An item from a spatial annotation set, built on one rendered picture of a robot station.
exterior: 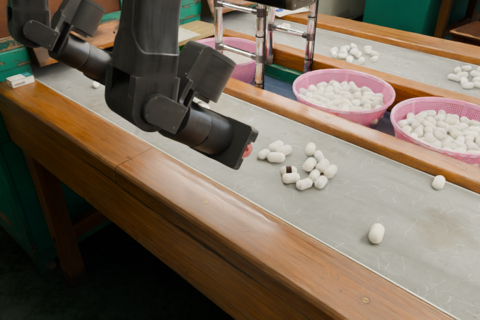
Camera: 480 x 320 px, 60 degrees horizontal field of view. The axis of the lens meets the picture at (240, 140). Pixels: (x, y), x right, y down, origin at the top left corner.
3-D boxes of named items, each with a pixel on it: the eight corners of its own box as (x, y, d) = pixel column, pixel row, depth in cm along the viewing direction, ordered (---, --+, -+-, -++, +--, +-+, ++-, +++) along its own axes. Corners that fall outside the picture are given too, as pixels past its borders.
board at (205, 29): (155, 54, 134) (154, 51, 133) (127, 43, 142) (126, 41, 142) (226, 31, 155) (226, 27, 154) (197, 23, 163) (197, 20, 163)
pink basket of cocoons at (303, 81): (385, 153, 102) (392, 119, 97) (278, 133, 110) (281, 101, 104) (391, 106, 123) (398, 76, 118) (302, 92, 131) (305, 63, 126)
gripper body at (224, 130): (208, 109, 66) (179, 93, 60) (259, 131, 60) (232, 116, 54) (191, 146, 66) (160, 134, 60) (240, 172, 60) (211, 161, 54)
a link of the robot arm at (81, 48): (38, 51, 77) (53, 59, 74) (55, 18, 77) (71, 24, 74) (70, 66, 83) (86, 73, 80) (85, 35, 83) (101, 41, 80)
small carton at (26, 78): (13, 88, 112) (11, 81, 111) (7, 85, 114) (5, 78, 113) (35, 81, 116) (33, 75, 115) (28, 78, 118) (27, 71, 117)
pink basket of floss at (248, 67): (266, 93, 130) (266, 65, 125) (179, 94, 130) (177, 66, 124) (261, 62, 152) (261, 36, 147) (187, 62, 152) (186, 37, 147)
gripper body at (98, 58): (102, 50, 89) (73, 34, 83) (131, 61, 84) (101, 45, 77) (88, 77, 89) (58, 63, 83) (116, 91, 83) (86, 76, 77)
